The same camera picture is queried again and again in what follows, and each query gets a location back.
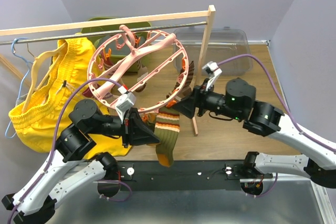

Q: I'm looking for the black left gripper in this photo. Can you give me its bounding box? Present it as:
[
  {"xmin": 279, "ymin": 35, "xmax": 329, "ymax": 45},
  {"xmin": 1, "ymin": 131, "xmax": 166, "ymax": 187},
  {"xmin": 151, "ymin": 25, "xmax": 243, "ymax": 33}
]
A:
[{"xmin": 88, "ymin": 105, "xmax": 161, "ymax": 147}]

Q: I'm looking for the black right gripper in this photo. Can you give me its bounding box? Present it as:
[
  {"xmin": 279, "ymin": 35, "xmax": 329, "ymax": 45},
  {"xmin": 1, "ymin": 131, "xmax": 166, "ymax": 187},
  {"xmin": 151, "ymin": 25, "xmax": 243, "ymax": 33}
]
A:
[{"xmin": 171, "ymin": 78, "xmax": 243, "ymax": 121}]

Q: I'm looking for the green striped sock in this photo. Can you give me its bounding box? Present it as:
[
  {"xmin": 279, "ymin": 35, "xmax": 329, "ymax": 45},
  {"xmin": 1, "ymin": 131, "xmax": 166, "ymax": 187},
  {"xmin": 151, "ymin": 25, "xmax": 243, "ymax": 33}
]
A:
[{"xmin": 143, "ymin": 106, "xmax": 180, "ymax": 167}]

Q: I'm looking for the pink round clip hanger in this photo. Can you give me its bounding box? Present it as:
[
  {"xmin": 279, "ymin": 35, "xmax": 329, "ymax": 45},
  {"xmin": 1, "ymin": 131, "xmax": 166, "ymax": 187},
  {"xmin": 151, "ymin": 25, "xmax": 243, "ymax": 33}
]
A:
[{"xmin": 84, "ymin": 25, "xmax": 194, "ymax": 113}]

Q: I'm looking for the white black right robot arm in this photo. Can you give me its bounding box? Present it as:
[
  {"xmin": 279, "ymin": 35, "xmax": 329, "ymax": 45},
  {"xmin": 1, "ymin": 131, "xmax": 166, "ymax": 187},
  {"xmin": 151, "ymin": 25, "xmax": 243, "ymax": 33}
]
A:
[{"xmin": 173, "ymin": 78, "xmax": 335, "ymax": 189}]

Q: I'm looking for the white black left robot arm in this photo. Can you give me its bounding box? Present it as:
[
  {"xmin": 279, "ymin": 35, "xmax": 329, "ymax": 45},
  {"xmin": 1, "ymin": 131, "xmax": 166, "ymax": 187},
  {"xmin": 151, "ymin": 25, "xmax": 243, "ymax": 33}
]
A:
[{"xmin": 2, "ymin": 99, "xmax": 160, "ymax": 223}]

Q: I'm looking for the beige clothes hanger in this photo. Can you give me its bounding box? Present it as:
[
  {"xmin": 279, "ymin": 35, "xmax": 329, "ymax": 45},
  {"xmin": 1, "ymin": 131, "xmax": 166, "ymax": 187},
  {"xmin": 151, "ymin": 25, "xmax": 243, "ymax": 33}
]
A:
[{"xmin": 20, "ymin": 42, "xmax": 66, "ymax": 113}]

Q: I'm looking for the maroon striped sock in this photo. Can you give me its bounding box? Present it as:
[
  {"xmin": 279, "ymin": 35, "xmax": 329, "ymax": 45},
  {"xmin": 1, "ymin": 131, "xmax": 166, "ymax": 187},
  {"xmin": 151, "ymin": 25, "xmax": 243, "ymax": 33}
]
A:
[{"xmin": 81, "ymin": 82, "xmax": 101, "ymax": 100}]

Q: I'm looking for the clear plastic bin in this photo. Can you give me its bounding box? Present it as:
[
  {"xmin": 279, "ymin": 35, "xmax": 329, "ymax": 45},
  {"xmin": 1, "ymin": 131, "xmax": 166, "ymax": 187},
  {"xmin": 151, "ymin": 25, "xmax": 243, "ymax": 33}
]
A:
[{"xmin": 174, "ymin": 28, "xmax": 253, "ymax": 77}]

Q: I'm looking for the wooden clothes rack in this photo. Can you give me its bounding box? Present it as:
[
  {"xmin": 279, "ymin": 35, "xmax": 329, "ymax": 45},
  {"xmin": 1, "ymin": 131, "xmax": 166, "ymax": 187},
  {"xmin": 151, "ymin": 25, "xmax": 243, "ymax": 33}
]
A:
[{"xmin": 0, "ymin": 4, "xmax": 217, "ymax": 137}]

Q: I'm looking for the yellow garment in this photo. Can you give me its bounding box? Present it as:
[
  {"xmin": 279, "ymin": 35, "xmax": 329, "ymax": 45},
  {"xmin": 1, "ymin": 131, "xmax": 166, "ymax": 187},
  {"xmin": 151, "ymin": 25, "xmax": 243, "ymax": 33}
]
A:
[{"xmin": 9, "ymin": 37, "xmax": 131, "ymax": 159}]

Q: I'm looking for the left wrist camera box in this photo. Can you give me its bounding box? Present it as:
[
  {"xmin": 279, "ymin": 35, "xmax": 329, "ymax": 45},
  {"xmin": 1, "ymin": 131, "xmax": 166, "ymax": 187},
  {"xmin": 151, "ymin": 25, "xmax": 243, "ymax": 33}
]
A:
[{"xmin": 114, "ymin": 86, "xmax": 136, "ymax": 121}]

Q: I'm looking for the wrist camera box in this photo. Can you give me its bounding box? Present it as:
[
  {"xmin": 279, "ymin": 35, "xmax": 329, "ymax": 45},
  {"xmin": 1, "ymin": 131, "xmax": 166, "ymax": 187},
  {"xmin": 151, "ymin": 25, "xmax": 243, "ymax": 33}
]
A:
[
  {"xmin": 202, "ymin": 61, "xmax": 222, "ymax": 91},
  {"xmin": 114, "ymin": 86, "xmax": 136, "ymax": 121}
]

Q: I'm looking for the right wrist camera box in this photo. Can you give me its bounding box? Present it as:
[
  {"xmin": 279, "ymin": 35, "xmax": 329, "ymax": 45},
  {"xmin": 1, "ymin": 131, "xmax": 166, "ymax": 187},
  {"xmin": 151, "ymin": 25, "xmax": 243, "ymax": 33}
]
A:
[{"xmin": 202, "ymin": 61, "xmax": 222, "ymax": 91}]

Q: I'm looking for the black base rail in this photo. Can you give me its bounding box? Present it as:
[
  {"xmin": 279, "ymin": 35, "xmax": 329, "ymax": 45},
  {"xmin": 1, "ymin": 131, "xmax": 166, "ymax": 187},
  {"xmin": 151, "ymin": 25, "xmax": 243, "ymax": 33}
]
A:
[{"xmin": 97, "ymin": 160, "xmax": 273, "ymax": 198}]

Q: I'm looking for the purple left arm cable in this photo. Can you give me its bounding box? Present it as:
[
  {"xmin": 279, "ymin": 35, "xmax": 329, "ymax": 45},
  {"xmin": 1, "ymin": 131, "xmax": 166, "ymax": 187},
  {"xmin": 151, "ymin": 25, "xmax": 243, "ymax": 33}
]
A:
[{"xmin": 7, "ymin": 78, "xmax": 124, "ymax": 222}]

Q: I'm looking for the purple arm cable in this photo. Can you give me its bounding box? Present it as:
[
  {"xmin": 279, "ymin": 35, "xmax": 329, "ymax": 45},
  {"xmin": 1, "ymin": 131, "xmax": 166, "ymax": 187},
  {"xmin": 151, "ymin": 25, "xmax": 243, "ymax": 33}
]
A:
[
  {"xmin": 7, "ymin": 78, "xmax": 124, "ymax": 222},
  {"xmin": 216, "ymin": 53, "xmax": 336, "ymax": 154}
]

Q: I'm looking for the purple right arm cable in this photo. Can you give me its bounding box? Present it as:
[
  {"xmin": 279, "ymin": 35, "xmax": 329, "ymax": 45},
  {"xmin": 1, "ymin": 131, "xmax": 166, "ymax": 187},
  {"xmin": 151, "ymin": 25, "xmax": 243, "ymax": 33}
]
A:
[{"xmin": 216, "ymin": 53, "xmax": 336, "ymax": 154}]

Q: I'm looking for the blue wire hanger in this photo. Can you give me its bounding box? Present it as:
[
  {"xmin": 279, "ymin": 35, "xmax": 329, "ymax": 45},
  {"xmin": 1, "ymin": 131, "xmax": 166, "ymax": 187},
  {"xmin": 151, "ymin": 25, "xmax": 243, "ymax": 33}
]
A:
[{"xmin": 5, "ymin": 37, "xmax": 34, "ymax": 139}]

